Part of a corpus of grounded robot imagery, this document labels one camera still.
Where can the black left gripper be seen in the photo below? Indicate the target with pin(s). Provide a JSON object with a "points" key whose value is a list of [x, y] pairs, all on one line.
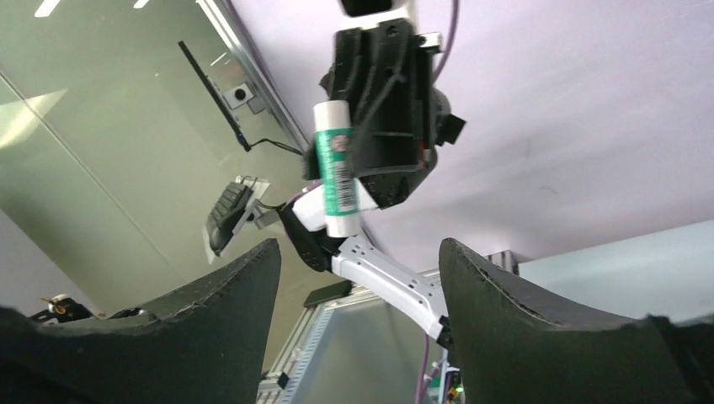
{"points": [[385, 73]]}

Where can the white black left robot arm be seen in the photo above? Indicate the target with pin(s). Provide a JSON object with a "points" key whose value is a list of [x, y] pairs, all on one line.
{"points": [[358, 260]]}

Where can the aluminium frame rail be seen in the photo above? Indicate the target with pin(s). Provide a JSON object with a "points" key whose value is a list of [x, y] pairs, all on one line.
{"points": [[360, 349]]}

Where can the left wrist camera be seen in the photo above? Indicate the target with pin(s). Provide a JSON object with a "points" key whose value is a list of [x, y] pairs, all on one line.
{"points": [[367, 14]]}

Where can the black monitor on mount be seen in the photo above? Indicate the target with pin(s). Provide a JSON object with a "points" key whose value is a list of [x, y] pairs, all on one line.
{"points": [[228, 101]]}

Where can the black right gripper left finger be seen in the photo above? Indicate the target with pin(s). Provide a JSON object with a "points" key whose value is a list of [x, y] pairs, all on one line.
{"points": [[201, 343]]}

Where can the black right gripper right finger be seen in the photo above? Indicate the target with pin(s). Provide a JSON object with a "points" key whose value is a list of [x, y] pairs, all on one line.
{"points": [[517, 342]]}

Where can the green white glue stick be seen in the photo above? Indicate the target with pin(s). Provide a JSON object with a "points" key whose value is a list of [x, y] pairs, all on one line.
{"points": [[333, 132]]}

